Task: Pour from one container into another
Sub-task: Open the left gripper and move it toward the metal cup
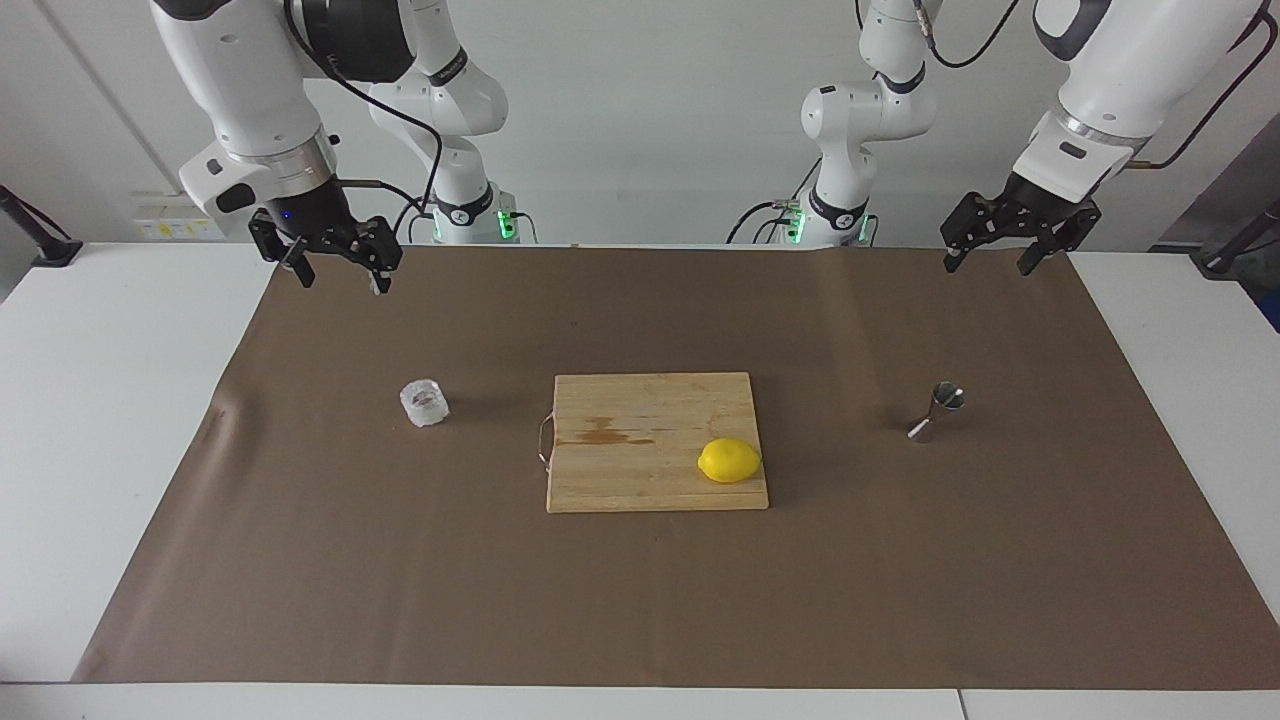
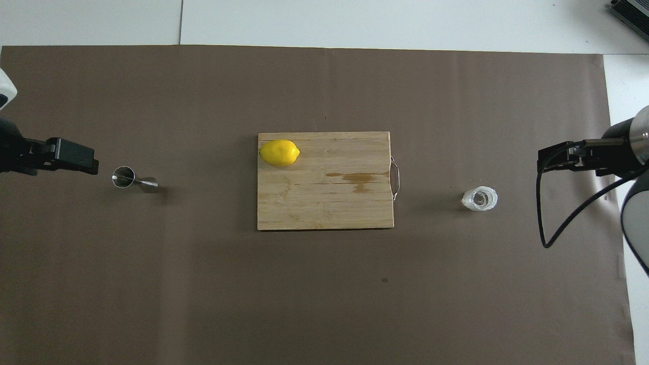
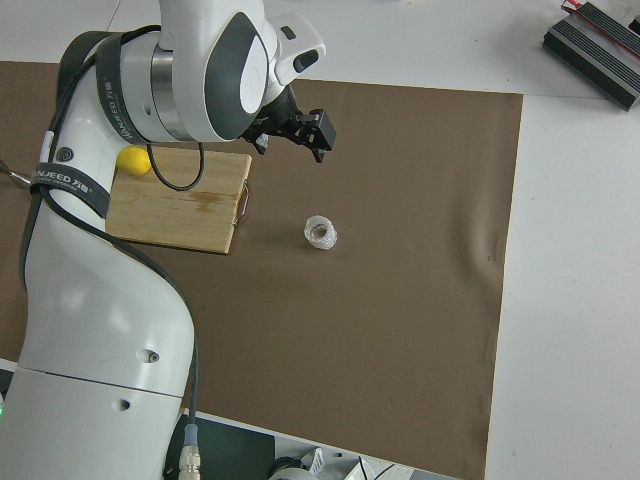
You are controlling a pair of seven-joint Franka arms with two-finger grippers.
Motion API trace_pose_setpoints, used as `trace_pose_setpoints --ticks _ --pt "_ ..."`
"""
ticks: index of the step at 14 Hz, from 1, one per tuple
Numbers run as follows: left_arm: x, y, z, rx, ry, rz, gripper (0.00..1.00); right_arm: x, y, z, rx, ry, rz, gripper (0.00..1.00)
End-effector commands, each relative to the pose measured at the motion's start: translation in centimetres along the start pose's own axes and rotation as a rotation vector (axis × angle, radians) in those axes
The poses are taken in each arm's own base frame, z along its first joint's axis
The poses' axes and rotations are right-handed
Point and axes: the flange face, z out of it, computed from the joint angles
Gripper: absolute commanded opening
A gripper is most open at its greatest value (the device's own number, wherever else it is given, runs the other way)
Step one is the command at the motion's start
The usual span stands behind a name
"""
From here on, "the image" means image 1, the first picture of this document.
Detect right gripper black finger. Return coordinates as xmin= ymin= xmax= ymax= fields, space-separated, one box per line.
xmin=340 ymin=215 xmax=405 ymax=296
xmin=248 ymin=212 xmax=317 ymax=289

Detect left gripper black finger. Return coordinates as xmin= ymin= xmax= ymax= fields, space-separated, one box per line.
xmin=940 ymin=190 xmax=1006 ymax=274
xmin=1016 ymin=205 xmax=1103 ymax=277

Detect clear plastic cup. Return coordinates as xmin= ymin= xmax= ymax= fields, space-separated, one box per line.
xmin=399 ymin=378 xmax=451 ymax=429

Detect steel double jigger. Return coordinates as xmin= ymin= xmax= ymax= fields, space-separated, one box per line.
xmin=907 ymin=381 xmax=966 ymax=443

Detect black clamp stand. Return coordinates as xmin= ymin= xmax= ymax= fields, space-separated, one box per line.
xmin=0 ymin=185 xmax=83 ymax=268
xmin=1190 ymin=200 xmax=1280 ymax=281

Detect grey slanted panel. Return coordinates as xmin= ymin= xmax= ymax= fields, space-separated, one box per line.
xmin=1150 ymin=115 xmax=1280 ymax=251

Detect yellow lemon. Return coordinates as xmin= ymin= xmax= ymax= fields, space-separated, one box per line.
xmin=697 ymin=437 xmax=763 ymax=485

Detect wooden cutting board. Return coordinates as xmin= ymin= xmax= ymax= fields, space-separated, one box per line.
xmin=538 ymin=372 xmax=770 ymax=514

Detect brown paper table mat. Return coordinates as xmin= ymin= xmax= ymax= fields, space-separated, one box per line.
xmin=72 ymin=243 xmax=1280 ymax=691

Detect black right base cables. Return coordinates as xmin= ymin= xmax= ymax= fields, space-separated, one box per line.
xmin=393 ymin=195 xmax=441 ymax=244

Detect black base cables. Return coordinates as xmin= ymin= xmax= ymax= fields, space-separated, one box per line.
xmin=393 ymin=195 xmax=441 ymax=244
xmin=727 ymin=185 xmax=823 ymax=244

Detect white wall socket box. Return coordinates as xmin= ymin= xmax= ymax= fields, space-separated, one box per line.
xmin=133 ymin=192 xmax=229 ymax=241

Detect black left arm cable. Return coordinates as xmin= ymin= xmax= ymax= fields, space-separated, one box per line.
xmin=1128 ymin=15 xmax=1280 ymax=171

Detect black left base cables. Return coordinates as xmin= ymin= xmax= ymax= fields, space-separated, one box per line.
xmin=727 ymin=185 xmax=823 ymax=244

